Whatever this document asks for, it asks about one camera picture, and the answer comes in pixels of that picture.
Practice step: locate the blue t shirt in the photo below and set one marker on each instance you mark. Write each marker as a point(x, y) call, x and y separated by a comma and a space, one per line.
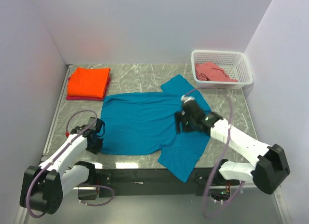
point(143, 123)

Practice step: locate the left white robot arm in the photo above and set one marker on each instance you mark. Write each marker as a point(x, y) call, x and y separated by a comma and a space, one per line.
point(45, 185)

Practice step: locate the pink t shirt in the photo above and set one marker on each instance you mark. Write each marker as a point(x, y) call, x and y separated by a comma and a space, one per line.
point(209, 71)

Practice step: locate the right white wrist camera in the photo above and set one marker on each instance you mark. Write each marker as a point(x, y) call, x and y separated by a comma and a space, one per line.
point(185, 99)

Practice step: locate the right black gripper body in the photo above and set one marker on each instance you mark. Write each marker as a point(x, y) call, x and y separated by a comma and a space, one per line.
point(189, 125)

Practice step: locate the white plastic basket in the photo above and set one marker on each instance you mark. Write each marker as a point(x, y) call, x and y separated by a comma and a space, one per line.
point(235, 65)

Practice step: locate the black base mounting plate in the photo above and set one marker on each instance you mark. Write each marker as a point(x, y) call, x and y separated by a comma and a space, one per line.
point(143, 182)

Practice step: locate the folded orange t shirt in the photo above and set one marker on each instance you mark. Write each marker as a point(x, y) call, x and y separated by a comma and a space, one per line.
point(90, 83)

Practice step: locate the aluminium frame rail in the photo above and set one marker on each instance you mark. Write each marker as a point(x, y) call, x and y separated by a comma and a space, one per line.
point(225, 202)

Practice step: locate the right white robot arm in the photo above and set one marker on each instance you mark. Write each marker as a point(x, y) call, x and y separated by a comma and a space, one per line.
point(267, 166)

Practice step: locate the folded magenta t shirt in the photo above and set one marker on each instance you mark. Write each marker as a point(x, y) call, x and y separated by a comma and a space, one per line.
point(90, 98)

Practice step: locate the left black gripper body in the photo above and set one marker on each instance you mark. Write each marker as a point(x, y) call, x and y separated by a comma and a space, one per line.
point(95, 147)

